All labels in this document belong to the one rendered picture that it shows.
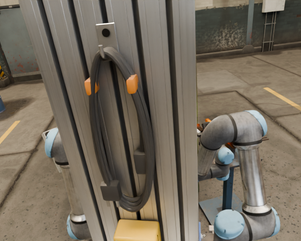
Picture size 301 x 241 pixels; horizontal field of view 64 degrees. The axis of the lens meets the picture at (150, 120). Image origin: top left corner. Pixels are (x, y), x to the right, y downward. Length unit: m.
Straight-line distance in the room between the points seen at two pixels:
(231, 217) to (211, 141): 0.32
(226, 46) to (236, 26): 0.64
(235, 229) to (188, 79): 0.81
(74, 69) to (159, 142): 0.18
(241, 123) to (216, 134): 0.10
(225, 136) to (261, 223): 0.38
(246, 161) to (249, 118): 0.17
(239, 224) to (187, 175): 0.66
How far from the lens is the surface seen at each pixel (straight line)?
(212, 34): 8.18
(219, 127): 0.98
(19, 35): 8.29
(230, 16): 8.32
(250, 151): 1.05
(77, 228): 1.19
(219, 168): 1.34
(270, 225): 1.16
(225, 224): 1.09
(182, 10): 0.35
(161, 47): 0.36
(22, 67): 8.48
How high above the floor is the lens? 1.87
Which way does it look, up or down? 26 degrees down
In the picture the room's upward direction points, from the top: 6 degrees counter-clockwise
